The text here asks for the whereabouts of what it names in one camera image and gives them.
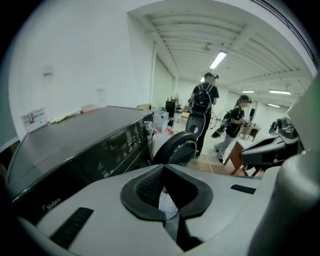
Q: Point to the wooden plank platform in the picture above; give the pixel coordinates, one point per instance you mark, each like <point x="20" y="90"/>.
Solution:
<point x="207" y="162"/>

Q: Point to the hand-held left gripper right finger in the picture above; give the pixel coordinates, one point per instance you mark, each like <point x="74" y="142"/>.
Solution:
<point x="225" y="195"/>

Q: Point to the round black washing machine door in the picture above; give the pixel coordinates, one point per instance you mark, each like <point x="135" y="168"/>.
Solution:
<point x="175" y="150"/>

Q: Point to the ceiling light tube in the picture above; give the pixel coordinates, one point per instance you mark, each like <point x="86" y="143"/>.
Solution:
<point x="273" y="105"/>
<point x="280" y="92"/>
<point x="248" y="91"/>
<point x="218" y="59"/>

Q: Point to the white wall socket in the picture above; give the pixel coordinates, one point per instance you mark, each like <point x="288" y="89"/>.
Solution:
<point x="48" y="70"/>

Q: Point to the small wooden stool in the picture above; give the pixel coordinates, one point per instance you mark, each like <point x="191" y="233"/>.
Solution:
<point x="185" y="116"/>

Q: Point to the wooden desk with white top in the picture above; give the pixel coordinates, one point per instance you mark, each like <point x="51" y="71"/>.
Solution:
<point x="237" y="155"/>

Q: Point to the group of clear water jugs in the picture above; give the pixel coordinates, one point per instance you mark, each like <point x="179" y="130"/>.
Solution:
<point x="163" y="131"/>

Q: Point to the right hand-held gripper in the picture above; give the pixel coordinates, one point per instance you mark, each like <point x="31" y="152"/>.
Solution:
<point x="286" y="130"/>

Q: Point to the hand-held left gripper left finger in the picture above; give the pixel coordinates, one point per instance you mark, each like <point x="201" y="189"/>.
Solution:
<point x="100" y="225"/>

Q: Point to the cardboard sheet against wall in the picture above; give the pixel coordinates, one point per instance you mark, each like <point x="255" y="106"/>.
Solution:
<point x="145" y="106"/>

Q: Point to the black washing machine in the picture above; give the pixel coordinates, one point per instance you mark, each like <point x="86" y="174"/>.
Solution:
<point x="75" y="140"/>

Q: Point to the black cabinet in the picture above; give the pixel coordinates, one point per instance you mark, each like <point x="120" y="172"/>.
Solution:
<point x="171" y="107"/>

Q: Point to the white plastic bin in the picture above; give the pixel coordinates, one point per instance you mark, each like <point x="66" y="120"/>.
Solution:
<point x="161" y="120"/>

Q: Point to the blue checked clothes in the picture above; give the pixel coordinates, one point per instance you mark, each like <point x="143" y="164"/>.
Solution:
<point x="168" y="205"/>

